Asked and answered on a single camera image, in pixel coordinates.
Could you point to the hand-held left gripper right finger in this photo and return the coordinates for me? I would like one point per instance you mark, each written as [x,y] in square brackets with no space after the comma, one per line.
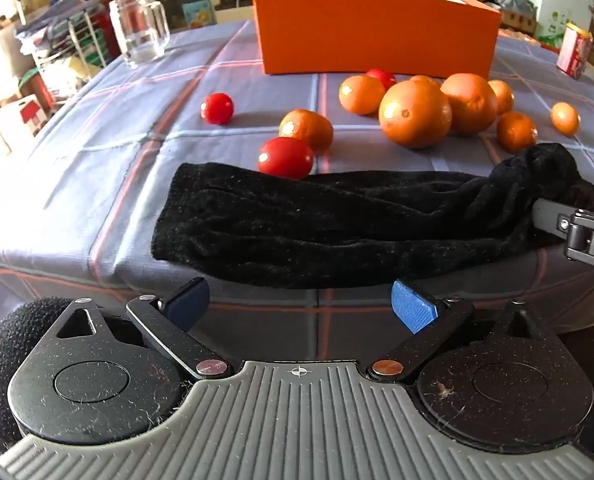
[412,305]

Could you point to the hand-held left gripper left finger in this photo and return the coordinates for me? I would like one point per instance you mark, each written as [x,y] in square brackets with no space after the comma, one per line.
[189,305]

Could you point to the small mandarin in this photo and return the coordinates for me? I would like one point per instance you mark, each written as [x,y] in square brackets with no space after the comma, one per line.
[516,131]
[361,94]
[307,129]
[504,96]
[564,118]

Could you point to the black velvet bag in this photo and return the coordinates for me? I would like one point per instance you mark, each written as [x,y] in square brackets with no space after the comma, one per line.
[327,220]

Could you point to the large orange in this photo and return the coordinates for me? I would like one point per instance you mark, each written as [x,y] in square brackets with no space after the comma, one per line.
[414,115]
[472,102]

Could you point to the red tomato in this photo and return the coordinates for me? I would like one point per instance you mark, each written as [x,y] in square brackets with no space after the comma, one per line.
[383,76]
[217,108]
[285,158]

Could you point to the red drink can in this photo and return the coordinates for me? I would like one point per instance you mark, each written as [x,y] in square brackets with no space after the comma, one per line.
[573,52]

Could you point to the plaid blue tablecloth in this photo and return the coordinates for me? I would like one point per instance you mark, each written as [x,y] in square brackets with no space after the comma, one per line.
[127,135]

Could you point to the egg cartons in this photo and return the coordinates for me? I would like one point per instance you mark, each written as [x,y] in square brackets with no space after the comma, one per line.
[517,17]

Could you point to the orange cardboard box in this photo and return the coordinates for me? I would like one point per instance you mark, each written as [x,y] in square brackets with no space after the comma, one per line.
[377,30]

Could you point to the clear glass mug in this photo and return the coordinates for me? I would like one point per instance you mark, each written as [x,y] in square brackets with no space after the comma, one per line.
[139,30]

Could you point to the picture book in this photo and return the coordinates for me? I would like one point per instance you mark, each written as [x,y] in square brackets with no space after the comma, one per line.
[197,14]

